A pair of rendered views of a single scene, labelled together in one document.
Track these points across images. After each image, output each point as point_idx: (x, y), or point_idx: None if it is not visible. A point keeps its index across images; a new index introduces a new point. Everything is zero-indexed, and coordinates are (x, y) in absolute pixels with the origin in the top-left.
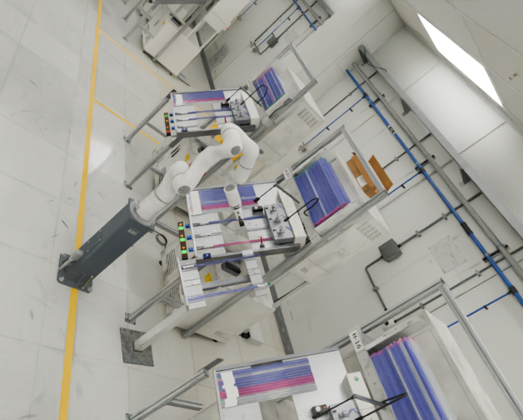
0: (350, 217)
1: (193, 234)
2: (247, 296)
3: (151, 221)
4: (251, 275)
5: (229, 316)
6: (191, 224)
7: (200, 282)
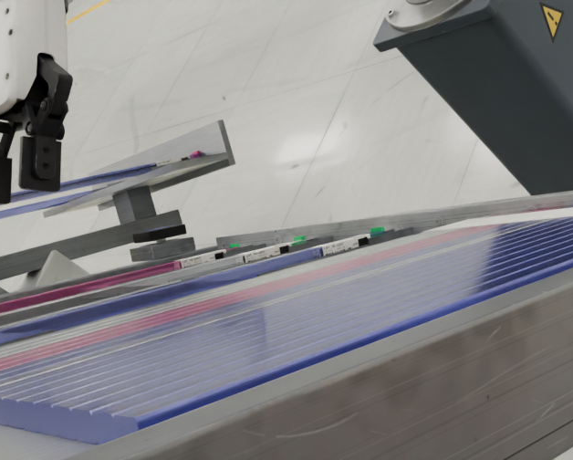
0: None
1: (325, 223)
2: None
3: (406, 13)
4: None
5: None
6: (392, 214)
7: (98, 191)
